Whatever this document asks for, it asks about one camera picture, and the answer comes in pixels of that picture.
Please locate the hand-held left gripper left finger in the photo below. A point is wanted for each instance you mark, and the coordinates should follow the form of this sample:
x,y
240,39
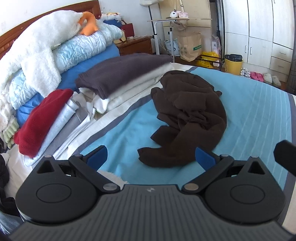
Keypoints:
x,y
98,156

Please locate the wooden nightstand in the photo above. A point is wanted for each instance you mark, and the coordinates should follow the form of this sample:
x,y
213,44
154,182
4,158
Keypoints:
x,y
136,46

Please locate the dark cloth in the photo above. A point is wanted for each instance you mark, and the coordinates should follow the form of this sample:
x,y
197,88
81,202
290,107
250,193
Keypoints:
x,y
4,180

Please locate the pink white package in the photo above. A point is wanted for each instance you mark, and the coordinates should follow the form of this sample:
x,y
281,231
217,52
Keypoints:
x,y
216,44

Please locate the white yellow plush toy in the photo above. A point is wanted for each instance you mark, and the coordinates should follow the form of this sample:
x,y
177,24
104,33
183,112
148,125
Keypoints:
x,y
111,16

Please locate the brown sweater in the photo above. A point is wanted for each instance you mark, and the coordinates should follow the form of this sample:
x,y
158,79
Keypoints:
x,y
192,109

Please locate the white folding table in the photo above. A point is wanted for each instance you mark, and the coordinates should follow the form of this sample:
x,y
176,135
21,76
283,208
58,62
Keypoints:
x,y
180,20

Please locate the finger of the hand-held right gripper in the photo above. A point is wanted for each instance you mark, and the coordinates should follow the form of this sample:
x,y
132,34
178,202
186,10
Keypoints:
x,y
285,154

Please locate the orange plush toy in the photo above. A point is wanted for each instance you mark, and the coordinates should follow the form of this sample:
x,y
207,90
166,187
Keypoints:
x,y
89,25

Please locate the white wardrobe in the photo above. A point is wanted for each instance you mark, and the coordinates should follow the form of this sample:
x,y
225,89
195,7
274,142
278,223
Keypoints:
x,y
261,23

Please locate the green striped cloth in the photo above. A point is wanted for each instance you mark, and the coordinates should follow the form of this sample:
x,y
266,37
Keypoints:
x,y
9,134

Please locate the light blue quilt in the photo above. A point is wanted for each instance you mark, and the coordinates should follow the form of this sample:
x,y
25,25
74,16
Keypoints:
x,y
76,48

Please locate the white fluffy blanket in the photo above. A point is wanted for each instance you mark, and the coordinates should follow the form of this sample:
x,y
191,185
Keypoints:
x,y
34,46

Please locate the pink slippers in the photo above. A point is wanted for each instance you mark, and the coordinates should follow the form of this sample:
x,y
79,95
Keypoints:
x,y
256,76

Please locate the white folded blanket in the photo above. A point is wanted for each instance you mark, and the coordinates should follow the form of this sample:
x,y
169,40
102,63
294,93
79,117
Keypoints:
x,y
129,97

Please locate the yellow trash bin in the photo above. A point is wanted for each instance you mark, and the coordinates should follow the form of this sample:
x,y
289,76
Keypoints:
x,y
233,67

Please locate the stack of white folded clothes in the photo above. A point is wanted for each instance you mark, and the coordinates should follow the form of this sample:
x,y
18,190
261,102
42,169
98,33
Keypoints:
x,y
63,131

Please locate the blue bedding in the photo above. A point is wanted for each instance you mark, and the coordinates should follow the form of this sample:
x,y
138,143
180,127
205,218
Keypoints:
x,y
101,55

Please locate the white small shoes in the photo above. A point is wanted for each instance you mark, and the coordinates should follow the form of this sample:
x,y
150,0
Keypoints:
x,y
245,73

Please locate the yellow plastic bag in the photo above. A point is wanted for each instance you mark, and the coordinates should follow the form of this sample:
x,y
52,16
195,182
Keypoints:
x,y
208,56

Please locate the red folded garment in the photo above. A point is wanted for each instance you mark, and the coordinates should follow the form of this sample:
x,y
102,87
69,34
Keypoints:
x,y
37,125

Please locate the blue printed plastic bag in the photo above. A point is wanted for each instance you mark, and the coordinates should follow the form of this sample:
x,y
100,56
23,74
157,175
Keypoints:
x,y
172,47

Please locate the blue striped bed sheet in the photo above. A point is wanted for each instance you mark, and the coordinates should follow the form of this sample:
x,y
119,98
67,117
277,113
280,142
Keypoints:
x,y
254,111

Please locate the white toy figure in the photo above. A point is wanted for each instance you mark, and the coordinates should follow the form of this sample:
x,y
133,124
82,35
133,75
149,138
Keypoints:
x,y
173,14

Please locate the grey slippers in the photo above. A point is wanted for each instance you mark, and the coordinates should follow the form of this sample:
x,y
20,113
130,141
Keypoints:
x,y
272,80

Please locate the wooden headboard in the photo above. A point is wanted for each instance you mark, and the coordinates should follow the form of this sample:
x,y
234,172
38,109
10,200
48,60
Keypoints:
x,y
87,7

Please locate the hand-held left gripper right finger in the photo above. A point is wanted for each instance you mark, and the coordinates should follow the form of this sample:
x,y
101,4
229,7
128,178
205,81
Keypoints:
x,y
204,158

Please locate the dark red bag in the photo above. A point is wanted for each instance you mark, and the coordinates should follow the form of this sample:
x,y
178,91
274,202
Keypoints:
x,y
127,29

